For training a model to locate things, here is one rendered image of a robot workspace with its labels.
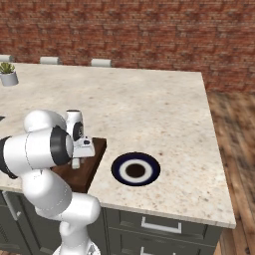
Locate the white drawer handle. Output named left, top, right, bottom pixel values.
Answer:
left=140, top=215, right=183, bottom=235
left=138, top=245, right=177, bottom=255

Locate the white stool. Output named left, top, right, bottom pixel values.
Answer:
left=39, top=56, right=62, bottom=66
left=90, top=58, right=113, bottom=69
left=0, top=54, right=15, bottom=64

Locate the brown wooden tray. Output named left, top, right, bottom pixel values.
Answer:
left=50, top=136, right=108, bottom=194

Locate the green plant in white pot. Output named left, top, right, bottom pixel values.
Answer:
left=0, top=62, right=20, bottom=88

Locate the dark brown round dessert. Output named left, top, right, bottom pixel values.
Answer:
left=126, top=162, right=147, bottom=178

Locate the dark grey cupboard door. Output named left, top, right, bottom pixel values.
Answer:
left=0, top=190, right=64, bottom=255

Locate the dark blue white plate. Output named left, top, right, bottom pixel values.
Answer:
left=111, top=151, right=162, bottom=187

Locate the white cupboard door handle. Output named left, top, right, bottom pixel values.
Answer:
left=2, top=191, right=22, bottom=222

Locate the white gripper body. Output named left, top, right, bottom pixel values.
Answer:
left=72, top=144, right=97, bottom=160

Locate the dark grey drawer front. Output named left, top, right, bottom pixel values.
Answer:
left=119, top=208, right=209, bottom=239
left=109, top=227, right=215, bottom=255

